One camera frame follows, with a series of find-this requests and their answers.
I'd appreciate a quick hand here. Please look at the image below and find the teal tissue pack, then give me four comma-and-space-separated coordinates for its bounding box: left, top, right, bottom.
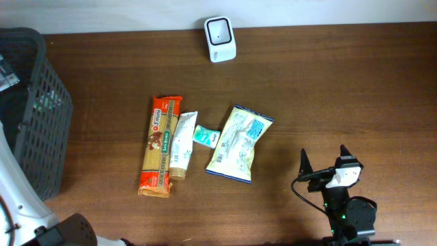
193, 125, 221, 149

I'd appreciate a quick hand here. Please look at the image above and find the white shampoo tube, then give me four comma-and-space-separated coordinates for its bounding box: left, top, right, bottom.
169, 111, 198, 180

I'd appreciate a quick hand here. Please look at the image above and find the orange spaghetti packet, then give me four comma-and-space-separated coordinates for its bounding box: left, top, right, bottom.
138, 96, 183, 197

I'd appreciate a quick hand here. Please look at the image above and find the mint green foil pouch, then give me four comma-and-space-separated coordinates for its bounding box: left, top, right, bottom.
0, 55, 20, 92

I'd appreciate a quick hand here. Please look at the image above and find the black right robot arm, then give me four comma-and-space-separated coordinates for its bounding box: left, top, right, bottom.
291, 145, 401, 245

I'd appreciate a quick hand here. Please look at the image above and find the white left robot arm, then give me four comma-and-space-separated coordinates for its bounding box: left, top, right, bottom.
1, 131, 132, 246

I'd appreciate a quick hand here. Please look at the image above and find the grey plastic mesh basket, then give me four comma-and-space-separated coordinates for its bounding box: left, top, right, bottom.
1, 27, 73, 200

